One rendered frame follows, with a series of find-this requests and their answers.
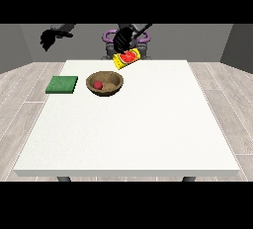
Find grey robot trunk purple rings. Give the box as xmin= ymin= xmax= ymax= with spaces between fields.
xmin=101 ymin=24 xmax=153 ymax=61

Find green square pad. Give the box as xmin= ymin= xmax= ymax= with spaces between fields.
xmin=44 ymin=75 xmax=79 ymax=95

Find brown wooden bowl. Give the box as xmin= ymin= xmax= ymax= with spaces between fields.
xmin=85 ymin=70 xmax=125 ymax=98

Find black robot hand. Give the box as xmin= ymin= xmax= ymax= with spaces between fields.
xmin=40 ymin=28 xmax=74 ymax=52
xmin=113 ymin=28 xmax=137 ymax=56

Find yellow cup with melon print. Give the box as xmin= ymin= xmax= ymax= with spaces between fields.
xmin=112 ymin=47 xmax=142 ymax=70

